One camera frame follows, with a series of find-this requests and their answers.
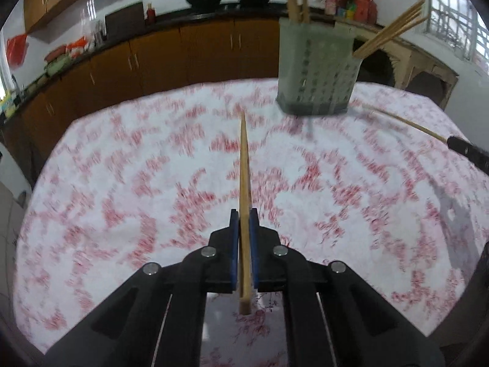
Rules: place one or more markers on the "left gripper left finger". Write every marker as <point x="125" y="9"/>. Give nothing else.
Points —
<point x="155" y="317"/>

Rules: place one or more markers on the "small red bottle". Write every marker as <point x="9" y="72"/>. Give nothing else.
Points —
<point x="151" y="14"/>

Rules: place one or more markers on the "red bottles and bag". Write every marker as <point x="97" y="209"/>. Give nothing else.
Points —
<point x="364" y="11"/>

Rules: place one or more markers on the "green perforated utensil holder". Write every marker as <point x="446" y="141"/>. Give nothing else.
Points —
<point x="316" y="69"/>

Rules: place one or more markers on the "yellow detergent bottle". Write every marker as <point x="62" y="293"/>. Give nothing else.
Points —
<point x="8" y="104"/>

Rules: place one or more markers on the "cream carved side table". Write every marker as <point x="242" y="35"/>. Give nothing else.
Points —
<point x="403" y="65"/>

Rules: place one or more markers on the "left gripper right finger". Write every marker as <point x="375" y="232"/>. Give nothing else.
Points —
<point x="333" y="317"/>

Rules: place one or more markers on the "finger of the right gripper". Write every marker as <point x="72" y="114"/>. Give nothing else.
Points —
<point x="474" y="154"/>

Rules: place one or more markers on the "stacked bowls on counter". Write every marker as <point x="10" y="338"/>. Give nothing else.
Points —
<point x="63" y="55"/>

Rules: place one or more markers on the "wooden lower cabinets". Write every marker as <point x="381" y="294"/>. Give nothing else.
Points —
<point x="205" y="52"/>

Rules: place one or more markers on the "dark cutting board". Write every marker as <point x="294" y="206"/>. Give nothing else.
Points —
<point x="125" y="21"/>

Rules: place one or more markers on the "red hanging plastic bag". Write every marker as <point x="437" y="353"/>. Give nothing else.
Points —
<point x="16" y="50"/>

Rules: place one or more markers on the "floral pink tablecloth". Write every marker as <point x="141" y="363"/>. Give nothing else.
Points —
<point x="214" y="226"/>

